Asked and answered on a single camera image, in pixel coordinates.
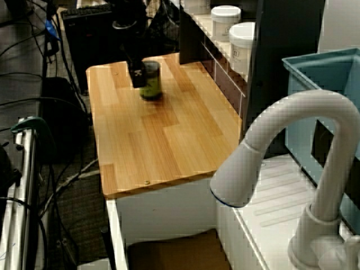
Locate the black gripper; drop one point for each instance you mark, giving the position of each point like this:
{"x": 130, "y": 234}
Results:
{"x": 132, "y": 42}

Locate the green labelled tin can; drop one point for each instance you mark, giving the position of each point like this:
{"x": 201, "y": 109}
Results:
{"x": 153, "y": 84}

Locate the black computer tower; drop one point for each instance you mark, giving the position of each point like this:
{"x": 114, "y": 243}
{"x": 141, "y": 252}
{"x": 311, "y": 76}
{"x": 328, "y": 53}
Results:
{"x": 92, "y": 47}

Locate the blue tape strip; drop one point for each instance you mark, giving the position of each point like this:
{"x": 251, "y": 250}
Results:
{"x": 52, "y": 29}

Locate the white lidded plastic jar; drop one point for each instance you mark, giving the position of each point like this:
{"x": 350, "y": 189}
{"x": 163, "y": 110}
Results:
{"x": 225, "y": 25}
{"x": 242, "y": 47}

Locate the black upright pillar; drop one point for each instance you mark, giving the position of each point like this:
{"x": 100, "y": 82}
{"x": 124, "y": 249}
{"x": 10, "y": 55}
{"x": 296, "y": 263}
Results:
{"x": 281, "y": 56}

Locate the teal plastic bin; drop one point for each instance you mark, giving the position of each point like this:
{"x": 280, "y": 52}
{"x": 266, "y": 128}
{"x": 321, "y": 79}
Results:
{"x": 303, "y": 92}

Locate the pale grey toy faucet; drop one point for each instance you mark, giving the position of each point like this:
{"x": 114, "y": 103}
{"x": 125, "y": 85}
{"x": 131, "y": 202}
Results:
{"x": 309, "y": 104}

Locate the white toy sink unit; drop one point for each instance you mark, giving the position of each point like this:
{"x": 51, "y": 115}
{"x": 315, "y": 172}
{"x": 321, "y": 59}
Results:
{"x": 281, "y": 191}

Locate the aluminium extrusion rail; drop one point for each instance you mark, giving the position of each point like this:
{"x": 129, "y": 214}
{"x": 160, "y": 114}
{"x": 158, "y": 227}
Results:
{"x": 26, "y": 168}

